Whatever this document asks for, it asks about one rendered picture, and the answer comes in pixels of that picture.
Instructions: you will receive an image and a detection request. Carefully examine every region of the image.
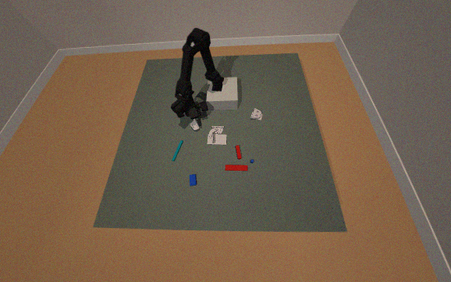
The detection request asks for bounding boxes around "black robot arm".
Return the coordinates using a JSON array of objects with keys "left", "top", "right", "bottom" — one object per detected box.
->
[{"left": 171, "top": 28, "right": 224, "bottom": 120}]

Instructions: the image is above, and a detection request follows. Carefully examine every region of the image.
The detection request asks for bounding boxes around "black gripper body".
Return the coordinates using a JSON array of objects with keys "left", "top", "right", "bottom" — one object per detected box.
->
[{"left": 177, "top": 101, "right": 208, "bottom": 118}]

